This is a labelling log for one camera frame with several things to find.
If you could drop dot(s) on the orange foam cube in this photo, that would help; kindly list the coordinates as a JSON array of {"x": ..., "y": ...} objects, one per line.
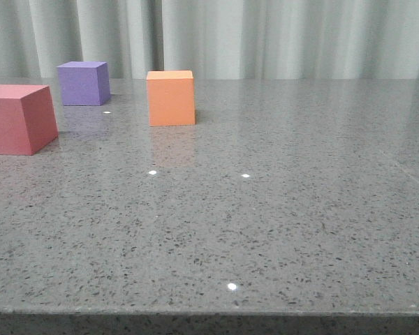
[{"x": 171, "y": 98}]

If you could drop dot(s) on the red foam block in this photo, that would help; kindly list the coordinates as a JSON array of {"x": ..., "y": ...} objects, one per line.
[{"x": 27, "y": 120}]

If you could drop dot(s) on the purple foam cube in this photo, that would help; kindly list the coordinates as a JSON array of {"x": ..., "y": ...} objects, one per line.
[{"x": 84, "y": 82}]

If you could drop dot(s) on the pale green curtain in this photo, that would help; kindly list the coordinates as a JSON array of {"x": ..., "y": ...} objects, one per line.
[{"x": 214, "y": 39}]

